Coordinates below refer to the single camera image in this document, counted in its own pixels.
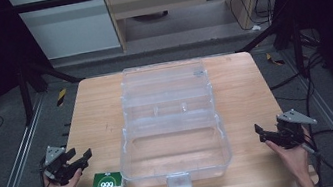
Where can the yellow and black tape strip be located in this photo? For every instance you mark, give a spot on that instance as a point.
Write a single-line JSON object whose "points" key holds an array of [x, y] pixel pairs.
{"points": [[274, 60], [61, 96]]}

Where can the light wooden desk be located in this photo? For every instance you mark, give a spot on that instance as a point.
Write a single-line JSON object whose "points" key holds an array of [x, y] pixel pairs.
{"points": [[173, 1]]}

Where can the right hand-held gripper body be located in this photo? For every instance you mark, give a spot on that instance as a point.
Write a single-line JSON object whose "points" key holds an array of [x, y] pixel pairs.
{"points": [[290, 129]]}

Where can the white cabinet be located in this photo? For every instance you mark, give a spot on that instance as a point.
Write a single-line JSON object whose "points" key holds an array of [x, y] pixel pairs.
{"points": [[69, 28]]}

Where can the black metal stand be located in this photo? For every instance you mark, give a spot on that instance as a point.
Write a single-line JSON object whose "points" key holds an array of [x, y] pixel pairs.
{"points": [[297, 49], [25, 95]]}

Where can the clear plastic storage box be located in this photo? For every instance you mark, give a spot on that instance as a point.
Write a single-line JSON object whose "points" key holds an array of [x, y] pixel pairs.
{"points": [[172, 129]]}

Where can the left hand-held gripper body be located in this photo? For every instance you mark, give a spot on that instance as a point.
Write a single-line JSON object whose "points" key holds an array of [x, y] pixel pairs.
{"points": [[56, 163]]}

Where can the person's right hand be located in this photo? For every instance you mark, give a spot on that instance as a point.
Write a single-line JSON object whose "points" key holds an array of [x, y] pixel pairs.
{"points": [[295, 161]]}

